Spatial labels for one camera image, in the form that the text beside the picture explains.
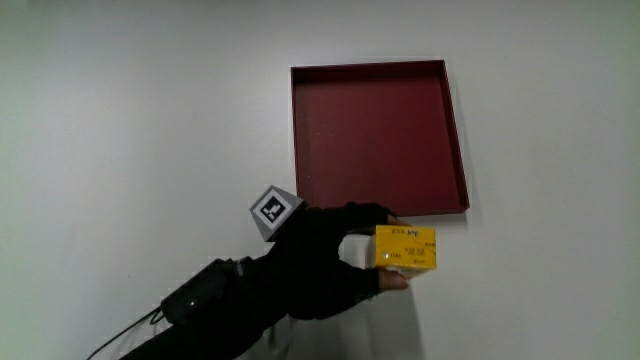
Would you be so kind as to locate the person's left hand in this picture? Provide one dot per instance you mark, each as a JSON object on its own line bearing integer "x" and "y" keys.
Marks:
{"x": 305, "y": 270}

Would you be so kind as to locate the yellow ice redtea carton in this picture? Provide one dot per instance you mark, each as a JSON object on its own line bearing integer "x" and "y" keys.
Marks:
{"x": 405, "y": 248}

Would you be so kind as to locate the black wrist sensor unit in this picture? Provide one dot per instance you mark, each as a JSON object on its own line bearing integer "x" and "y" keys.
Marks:
{"x": 195, "y": 295}

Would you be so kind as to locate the dark red square tray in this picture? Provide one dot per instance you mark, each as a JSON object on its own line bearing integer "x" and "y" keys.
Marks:
{"x": 375, "y": 140}

